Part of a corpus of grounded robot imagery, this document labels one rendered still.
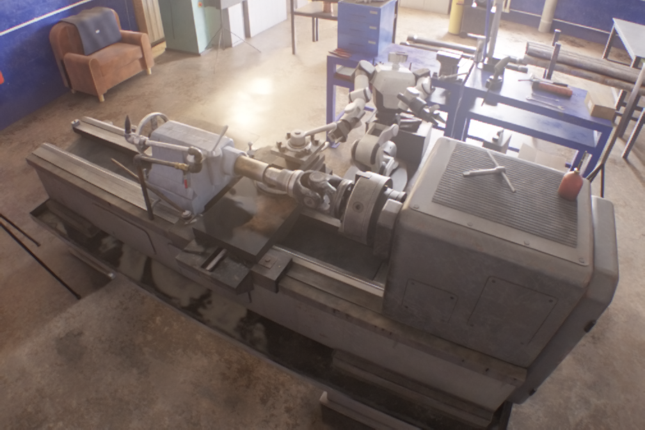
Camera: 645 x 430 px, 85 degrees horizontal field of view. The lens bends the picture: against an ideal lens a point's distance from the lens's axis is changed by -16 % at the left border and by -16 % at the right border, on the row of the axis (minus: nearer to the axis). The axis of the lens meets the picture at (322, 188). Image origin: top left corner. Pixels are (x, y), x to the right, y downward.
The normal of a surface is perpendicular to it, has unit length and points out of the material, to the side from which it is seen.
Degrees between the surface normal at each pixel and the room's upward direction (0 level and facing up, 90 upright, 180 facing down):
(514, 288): 90
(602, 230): 0
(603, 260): 0
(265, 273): 0
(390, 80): 79
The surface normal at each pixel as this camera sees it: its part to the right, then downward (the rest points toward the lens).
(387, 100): 0.06, 0.48
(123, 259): 0.00, -0.77
